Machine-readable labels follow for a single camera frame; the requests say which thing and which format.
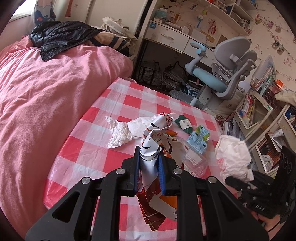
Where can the white plastic trash bag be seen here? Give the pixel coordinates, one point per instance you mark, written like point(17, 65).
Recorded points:
point(233, 158)

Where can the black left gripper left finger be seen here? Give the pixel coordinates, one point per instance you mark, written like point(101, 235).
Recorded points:
point(90, 210)

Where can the light blue snack packet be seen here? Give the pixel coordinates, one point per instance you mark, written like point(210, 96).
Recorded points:
point(199, 139)

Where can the green pouch with label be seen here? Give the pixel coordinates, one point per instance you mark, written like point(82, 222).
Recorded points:
point(184, 123)

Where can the red white snack wrapper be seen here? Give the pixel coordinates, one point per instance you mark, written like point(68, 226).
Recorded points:
point(155, 206)

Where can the dark bags under desk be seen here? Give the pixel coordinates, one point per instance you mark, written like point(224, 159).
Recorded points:
point(172, 77)

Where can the large white tissue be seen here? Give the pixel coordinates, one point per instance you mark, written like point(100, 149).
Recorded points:
point(137, 126)

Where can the white bookshelf with books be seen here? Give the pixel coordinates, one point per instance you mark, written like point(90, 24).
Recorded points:
point(266, 115)

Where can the red white checkered tablecloth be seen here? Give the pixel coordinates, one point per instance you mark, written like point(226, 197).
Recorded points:
point(85, 152)

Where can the black puffer jacket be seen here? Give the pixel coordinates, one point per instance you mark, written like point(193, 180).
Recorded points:
point(55, 37)

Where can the white desk with drawers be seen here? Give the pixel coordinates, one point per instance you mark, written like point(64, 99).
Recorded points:
point(175, 24)

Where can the beige canvas tote bag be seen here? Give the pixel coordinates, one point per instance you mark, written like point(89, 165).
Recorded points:
point(116, 27)

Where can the clear plastic bottle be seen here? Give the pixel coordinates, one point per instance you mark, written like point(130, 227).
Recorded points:
point(194, 162)

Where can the small white tissue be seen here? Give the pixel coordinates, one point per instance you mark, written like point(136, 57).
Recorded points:
point(120, 133)

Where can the striped beige pillow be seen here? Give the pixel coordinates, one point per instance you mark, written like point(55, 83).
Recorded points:
point(111, 40)

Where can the grey blue desk chair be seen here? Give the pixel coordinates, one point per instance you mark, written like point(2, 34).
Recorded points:
point(233, 63)

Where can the pink duvet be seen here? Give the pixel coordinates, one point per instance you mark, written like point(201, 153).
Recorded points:
point(41, 102)

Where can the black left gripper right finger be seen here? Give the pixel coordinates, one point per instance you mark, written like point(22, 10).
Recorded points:
point(206, 209)

